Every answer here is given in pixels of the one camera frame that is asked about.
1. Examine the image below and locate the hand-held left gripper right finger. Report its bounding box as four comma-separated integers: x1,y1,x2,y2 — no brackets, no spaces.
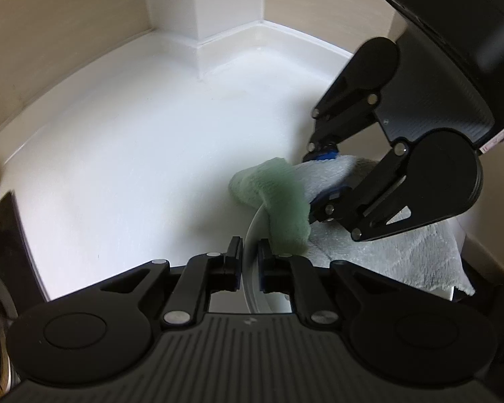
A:
258,239,404,328

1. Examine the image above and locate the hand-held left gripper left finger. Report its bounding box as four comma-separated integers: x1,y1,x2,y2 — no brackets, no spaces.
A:
101,237,244,329

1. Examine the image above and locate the black glass gas cooktop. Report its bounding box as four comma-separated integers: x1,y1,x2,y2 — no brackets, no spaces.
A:
0,191,50,303

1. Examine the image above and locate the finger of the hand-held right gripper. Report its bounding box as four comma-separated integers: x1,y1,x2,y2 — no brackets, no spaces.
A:
304,65,382,163
308,140,413,243

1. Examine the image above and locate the white ceramic bowl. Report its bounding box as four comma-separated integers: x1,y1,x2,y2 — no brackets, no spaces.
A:
242,205,295,315

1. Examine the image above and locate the green grey microfiber cloth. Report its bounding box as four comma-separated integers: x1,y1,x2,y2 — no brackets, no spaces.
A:
229,155,476,297

